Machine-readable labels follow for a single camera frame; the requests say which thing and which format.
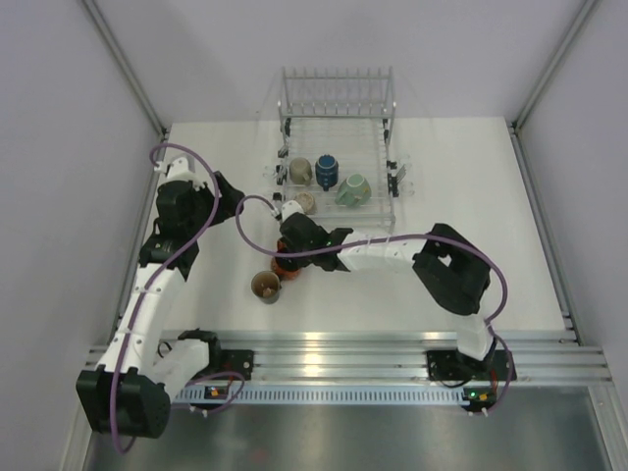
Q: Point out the aluminium frame post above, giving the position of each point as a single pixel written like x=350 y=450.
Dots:
x=123 y=64
x=554 y=63

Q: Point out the dark blue mug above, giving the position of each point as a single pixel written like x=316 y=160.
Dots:
x=327 y=171

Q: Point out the right aluminium frame post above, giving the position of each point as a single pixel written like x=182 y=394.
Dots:
x=554 y=63

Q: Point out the black and red mug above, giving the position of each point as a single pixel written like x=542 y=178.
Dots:
x=285 y=269

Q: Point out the aluminium rail base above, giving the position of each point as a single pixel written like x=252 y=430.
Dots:
x=541 y=359

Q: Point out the left aluminium frame post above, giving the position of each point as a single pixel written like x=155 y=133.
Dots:
x=123 y=64

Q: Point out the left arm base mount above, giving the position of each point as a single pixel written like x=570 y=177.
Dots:
x=237 y=360

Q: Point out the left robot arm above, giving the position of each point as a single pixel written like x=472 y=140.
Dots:
x=131 y=390

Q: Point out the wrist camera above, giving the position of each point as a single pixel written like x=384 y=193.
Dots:
x=287 y=209
x=180 y=168

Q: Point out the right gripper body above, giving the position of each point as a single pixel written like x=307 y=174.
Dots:
x=307 y=260

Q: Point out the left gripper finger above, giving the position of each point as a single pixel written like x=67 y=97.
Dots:
x=229 y=199
x=223 y=184

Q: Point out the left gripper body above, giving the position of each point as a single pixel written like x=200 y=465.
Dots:
x=203 y=201

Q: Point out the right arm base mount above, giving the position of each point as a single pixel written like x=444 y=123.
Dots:
x=451 y=367

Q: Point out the olive grey mug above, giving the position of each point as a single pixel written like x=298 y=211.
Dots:
x=300 y=171

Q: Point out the teal green cup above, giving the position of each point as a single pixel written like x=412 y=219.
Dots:
x=354 y=191

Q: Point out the brown mug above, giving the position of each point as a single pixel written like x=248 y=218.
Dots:
x=266 y=286

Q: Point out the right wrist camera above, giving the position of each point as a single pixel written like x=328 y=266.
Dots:
x=287 y=209

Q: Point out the beige speckled cup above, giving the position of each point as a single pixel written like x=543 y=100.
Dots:
x=307 y=202

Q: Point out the slotted cable duct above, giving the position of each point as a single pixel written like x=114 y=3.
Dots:
x=350 y=395

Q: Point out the metal wire dish rack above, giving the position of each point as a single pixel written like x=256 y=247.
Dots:
x=348 y=113

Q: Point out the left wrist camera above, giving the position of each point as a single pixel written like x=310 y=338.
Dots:
x=180 y=168

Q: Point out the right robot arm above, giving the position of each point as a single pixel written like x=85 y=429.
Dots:
x=449 y=267

